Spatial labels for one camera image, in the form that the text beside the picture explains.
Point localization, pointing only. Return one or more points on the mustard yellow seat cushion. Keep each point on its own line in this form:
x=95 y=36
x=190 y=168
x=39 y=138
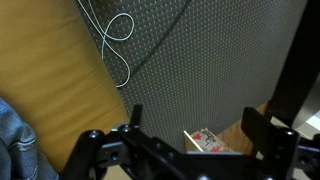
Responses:
x=50 y=66

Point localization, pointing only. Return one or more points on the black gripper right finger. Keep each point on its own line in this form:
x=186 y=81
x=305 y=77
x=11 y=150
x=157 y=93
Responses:
x=286 y=150

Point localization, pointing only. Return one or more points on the box with red print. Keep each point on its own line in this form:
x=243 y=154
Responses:
x=206 y=140

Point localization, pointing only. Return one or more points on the white board edge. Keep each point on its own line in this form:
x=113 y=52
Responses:
x=313 y=122

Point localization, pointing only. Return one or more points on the light wooden board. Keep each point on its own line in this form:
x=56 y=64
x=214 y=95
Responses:
x=233 y=135

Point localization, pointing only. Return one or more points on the black furniture post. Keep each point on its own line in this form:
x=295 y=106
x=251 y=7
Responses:
x=296 y=66

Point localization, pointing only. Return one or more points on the blue denim garment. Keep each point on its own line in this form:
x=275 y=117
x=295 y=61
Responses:
x=16 y=150

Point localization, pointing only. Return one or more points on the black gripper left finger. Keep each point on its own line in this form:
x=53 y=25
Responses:
x=88 y=150

